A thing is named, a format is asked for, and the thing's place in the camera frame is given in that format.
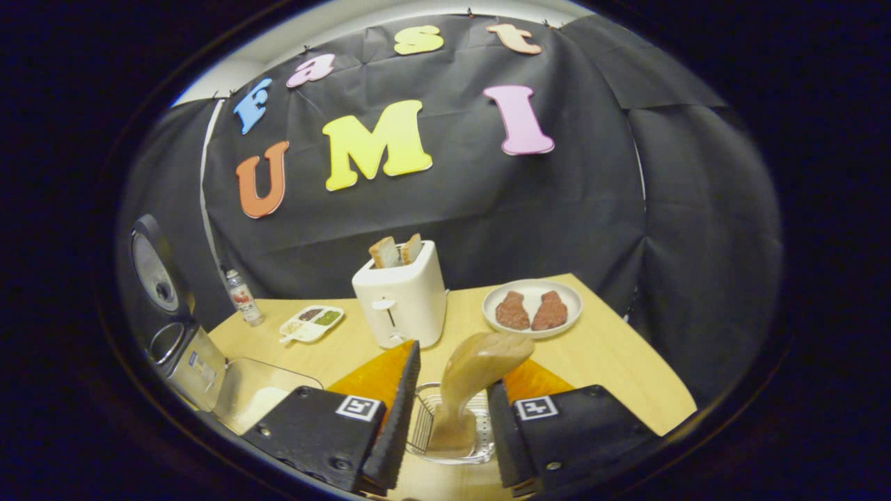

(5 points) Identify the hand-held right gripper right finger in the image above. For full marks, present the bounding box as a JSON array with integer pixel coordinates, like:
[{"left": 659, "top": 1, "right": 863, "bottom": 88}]
[{"left": 486, "top": 358, "right": 662, "bottom": 498}]

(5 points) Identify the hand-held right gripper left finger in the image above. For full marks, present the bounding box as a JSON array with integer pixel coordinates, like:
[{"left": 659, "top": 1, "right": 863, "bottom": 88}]
[{"left": 240, "top": 340, "right": 423, "bottom": 496}]

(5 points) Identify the clear wire chopstick holder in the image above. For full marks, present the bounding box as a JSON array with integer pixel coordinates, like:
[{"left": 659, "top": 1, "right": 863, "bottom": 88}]
[{"left": 406, "top": 382, "right": 496, "bottom": 465}]

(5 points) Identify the wooden spoon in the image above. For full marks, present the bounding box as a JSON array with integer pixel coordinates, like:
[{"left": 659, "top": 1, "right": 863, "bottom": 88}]
[{"left": 426, "top": 331, "right": 535, "bottom": 452}]

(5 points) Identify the dark grey rice cooker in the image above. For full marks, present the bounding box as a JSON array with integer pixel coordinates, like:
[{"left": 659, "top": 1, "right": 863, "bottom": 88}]
[{"left": 129, "top": 214, "right": 228, "bottom": 411}]

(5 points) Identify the white toaster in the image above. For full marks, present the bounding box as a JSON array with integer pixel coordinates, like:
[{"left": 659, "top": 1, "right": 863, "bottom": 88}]
[{"left": 352, "top": 240, "right": 448, "bottom": 350}]

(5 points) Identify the brown meat piece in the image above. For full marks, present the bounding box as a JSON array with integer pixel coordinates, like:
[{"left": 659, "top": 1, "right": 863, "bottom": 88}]
[
  {"left": 495, "top": 291, "right": 531, "bottom": 331},
  {"left": 531, "top": 290, "right": 569, "bottom": 331}
]

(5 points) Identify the clear glass container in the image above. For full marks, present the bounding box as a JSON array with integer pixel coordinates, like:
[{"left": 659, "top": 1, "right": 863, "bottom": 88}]
[{"left": 212, "top": 358, "right": 324, "bottom": 436}]

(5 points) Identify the white divided bean dish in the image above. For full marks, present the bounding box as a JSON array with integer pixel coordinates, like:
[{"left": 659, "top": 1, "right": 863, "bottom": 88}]
[{"left": 278, "top": 305, "right": 345, "bottom": 344}]

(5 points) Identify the white round plate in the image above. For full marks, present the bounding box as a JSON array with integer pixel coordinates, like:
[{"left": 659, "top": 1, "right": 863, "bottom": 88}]
[{"left": 482, "top": 279, "right": 583, "bottom": 340}]

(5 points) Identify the small clear bottle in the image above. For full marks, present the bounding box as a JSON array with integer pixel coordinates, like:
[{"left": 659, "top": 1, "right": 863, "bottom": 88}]
[{"left": 225, "top": 269, "right": 265, "bottom": 328}]

